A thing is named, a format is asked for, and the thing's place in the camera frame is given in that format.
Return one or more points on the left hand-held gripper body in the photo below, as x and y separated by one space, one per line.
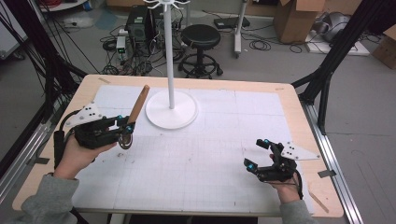
90 135

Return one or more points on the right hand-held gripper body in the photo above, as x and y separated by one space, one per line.
280 171

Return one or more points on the person's right hand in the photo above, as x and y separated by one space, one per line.
288 191

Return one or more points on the person's left hand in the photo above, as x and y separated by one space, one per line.
74 160

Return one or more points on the beige tape strip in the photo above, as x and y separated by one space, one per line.
279 89
104 80

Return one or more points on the white hook stand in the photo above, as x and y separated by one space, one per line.
171 115

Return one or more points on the black tape strip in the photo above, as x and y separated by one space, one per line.
42 160
327 173

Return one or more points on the white grid mat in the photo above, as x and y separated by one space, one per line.
205 186

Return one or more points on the small grey power box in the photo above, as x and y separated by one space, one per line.
121 43

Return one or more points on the black computer tower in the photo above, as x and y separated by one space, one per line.
138 28

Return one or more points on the white stand leg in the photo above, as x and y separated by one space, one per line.
239 31

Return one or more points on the black round stool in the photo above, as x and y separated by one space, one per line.
200 35

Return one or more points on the large open cardboard box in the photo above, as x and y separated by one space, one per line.
292 26

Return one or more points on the white floor board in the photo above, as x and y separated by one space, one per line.
342 49

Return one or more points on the flat black device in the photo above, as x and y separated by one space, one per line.
232 22

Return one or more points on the white cabinet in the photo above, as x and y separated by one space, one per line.
9 34

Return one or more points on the grey rounded device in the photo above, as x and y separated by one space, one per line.
336 25

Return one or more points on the small cardboard box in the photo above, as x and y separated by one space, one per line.
387 49

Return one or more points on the aluminium rail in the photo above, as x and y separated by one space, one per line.
28 149
342 193

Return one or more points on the black metal frame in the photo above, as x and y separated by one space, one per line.
46 62
339 49

